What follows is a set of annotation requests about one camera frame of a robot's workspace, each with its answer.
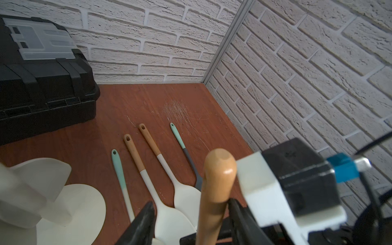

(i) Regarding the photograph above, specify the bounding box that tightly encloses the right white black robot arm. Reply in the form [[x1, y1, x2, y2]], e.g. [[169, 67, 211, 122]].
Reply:
[[295, 133, 392, 245]]

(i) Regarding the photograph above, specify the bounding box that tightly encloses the grey spatula green handle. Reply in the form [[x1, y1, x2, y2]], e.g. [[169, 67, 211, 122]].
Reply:
[[170, 122, 203, 191]]

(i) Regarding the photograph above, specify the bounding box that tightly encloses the cream slotted turner wooden handle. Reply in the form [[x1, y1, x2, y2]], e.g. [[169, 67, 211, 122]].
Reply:
[[138, 123, 201, 230]]

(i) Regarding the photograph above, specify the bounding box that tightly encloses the cream ladle wooden handle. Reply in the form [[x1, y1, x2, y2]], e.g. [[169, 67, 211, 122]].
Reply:
[[196, 148, 237, 245]]

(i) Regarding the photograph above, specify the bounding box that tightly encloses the cream spatula wooden handle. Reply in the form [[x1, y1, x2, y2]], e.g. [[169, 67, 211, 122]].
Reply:
[[124, 134, 196, 245]]

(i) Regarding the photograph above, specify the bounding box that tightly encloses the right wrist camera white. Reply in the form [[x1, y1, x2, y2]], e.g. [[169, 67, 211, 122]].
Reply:
[[237, 138, 371, 245]]

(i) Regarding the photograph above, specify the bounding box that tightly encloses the black plastic toolbox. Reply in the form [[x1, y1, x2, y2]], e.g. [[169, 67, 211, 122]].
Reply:
[[1, 15, 100, 145]]

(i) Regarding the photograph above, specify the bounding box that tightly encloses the cream spatula green handle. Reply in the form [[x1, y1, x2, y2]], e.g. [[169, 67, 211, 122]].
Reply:
[[111, 149, 135, 223]]

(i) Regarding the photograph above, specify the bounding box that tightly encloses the cream utensil rack stand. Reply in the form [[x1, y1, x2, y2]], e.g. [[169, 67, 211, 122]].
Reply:
[[1, 158, 106, 245]]

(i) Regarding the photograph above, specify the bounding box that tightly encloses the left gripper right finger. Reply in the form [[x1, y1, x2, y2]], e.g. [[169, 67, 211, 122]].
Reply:
[[228, 198, 274, 245]]

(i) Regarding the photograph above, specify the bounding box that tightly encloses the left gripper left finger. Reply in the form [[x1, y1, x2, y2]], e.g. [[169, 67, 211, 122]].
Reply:
[[115, 201, 156, 245]]

